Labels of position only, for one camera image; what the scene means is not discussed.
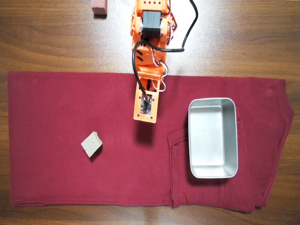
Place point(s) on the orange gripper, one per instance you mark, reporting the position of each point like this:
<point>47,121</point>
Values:
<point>150,76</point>

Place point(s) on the beige speckled cube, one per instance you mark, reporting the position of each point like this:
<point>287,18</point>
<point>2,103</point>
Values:
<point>92,144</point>

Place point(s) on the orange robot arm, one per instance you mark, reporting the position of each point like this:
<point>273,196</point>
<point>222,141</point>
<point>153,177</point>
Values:
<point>150,58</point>

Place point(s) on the pink sponge block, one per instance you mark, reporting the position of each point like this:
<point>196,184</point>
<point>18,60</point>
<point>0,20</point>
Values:
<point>99,8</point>

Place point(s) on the dark red cloth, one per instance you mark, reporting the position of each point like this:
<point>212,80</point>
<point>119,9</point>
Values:
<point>70,105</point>

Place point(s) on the rectangular metal tray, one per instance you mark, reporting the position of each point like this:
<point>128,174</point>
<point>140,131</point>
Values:
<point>212,140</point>

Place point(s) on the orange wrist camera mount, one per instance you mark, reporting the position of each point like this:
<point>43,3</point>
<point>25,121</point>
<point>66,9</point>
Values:
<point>138,112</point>

